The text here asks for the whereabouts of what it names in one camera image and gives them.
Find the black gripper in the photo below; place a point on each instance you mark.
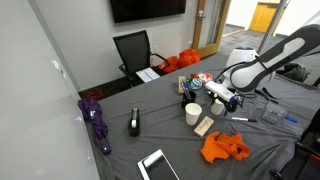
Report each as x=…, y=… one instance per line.
x=230, y=106

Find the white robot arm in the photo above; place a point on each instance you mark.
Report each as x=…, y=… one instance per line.
x=246, y=70

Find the left white paper cup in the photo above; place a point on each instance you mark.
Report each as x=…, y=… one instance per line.
x=193, y=111

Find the black pen cup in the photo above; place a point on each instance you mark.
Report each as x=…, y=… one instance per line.
x=187, y=100

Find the blue marker in cup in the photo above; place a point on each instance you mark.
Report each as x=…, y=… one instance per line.
x=185, y=88

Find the blue small object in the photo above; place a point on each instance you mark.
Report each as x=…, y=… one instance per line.
x=291, y=119

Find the black white marker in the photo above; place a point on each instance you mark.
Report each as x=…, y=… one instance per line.
x=243, y=119

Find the red white snack pack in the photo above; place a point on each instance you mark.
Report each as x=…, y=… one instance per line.
x=205, y=77

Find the teal round tin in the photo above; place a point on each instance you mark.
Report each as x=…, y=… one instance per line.
x=195, y=84

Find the orange cloth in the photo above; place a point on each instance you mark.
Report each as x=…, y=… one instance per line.
x=222, y=145

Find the long wooden block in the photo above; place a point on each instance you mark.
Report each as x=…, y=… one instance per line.
x=181, y=79

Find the clear plastic box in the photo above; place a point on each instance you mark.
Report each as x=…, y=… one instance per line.
x=274, y=111

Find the orange bag on floor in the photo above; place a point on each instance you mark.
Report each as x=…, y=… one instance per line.
x=185, y=58

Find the white paper on chair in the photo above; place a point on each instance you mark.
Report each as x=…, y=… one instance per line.
x=147, y=75

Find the wooden door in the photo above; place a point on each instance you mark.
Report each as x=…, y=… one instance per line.
x=210, y=20

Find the white framed tablet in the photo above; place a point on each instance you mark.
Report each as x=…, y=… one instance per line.
x=157, y=167

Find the black office chair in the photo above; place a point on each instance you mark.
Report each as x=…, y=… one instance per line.
x=135, y=53

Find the purple folded umbrella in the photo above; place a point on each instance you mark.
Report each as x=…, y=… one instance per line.
x=92, y=112

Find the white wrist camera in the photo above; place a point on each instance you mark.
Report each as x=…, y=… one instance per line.
x=221, y=91

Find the wall mounted television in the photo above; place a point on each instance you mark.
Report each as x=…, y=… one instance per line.
x=131, y=10

